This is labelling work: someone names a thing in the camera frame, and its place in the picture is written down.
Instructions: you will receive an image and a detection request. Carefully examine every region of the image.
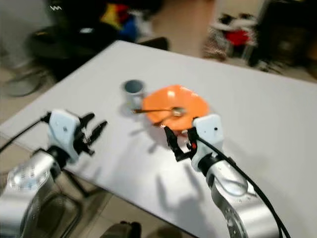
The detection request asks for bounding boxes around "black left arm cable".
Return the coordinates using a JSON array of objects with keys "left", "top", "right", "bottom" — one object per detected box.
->
[{"left": 0, "top": 117, "right": 53, "bottom": 152}]

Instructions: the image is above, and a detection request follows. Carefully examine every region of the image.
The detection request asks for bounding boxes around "metal spoon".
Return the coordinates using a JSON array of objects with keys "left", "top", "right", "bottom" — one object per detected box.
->
[{"left": 133, "top": 106, "right": 185, "bottom": 118}]

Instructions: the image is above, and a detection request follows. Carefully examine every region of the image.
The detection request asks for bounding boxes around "dark chair back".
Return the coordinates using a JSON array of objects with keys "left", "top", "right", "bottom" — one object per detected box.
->
[{"left": 138, "top": 37, "right": 169, "bottom": 51}]

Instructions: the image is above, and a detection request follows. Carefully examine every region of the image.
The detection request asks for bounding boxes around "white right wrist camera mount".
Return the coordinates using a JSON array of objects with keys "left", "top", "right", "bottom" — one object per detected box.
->
[{"left": 191, "top": 114, "right": 224, "bottom": 172}]

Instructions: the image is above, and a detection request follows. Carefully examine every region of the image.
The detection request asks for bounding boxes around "red cloth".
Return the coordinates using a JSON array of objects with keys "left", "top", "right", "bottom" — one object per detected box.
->
[{"left": 225, "top": 29, "right": 251, "bottom": 46}]

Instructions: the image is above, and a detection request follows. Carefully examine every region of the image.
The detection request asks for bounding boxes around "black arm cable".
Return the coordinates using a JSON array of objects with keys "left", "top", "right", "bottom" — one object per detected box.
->
[
  {"left": 196, "top": 136, "right": 292, "bottom": 238},
  {"left": 0, "top": 117, "right": 53, "bottom": 152}
]

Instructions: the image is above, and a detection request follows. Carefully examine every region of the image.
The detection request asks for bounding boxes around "black office chair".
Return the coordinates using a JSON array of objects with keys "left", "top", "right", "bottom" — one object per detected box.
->
[{"left": 28, "top": 26, "right": 109, "bottom": 81}]

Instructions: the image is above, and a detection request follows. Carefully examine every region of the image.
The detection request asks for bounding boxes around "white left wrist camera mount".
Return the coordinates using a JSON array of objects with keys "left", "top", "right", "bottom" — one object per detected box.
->
[{"left": 47, "top": 109, "right": 83, "bottom": 162}]

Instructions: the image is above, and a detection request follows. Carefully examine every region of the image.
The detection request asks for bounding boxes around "patterned brown bag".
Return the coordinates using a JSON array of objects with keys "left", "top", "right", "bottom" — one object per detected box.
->
[{"left": 202, "top": 27, "right": 231, "bottom": 61}]

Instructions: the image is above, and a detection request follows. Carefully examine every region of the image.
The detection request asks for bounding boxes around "grey round fan base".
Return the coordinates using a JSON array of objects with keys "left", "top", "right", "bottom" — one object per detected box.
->
[{"left": 5, "top": 71, "right": 48, "bottom": 98}]

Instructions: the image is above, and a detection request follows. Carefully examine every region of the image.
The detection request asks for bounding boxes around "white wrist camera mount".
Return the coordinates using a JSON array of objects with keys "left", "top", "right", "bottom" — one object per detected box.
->
[
  {"left": 191, "top": 114, "right": 224, "bottom": 172},
  {"left": 47, "top": 109, "right": 83, "bottom": 162}
]

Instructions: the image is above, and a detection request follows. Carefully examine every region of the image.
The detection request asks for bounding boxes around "orange plate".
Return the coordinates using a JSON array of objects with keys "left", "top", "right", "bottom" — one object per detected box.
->
[{"left": 142, "top": 84, "right": 210, "bottom": 129}]

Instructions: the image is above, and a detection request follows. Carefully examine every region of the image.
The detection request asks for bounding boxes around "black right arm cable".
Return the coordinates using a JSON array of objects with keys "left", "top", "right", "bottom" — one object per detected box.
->
[{"left": 196, "top": 136, "right": 292, "bottom": 238}]

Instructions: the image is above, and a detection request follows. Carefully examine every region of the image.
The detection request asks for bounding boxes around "colourful toy pile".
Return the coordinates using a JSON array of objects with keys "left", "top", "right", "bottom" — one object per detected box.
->
[{"left": 101, "top": 3, "right": 140, "bottom": 43}]

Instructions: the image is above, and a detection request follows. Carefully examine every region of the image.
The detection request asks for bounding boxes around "black cabinet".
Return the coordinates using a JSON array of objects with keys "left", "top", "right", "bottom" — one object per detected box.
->
[{"left": 249, "top": 0, "right": 317, "bottom": 77}]

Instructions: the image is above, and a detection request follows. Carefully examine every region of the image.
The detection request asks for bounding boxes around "black robot foot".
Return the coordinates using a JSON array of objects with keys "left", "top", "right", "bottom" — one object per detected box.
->
[{"left": 101, "top": 221, "right": 142, "bottom": 238}]

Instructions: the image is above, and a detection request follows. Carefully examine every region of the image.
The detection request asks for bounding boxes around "grey cup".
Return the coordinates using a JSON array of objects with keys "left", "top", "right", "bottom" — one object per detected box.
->
[{"left": 123, "top": 79, "right": 146, "bottom": 111}]

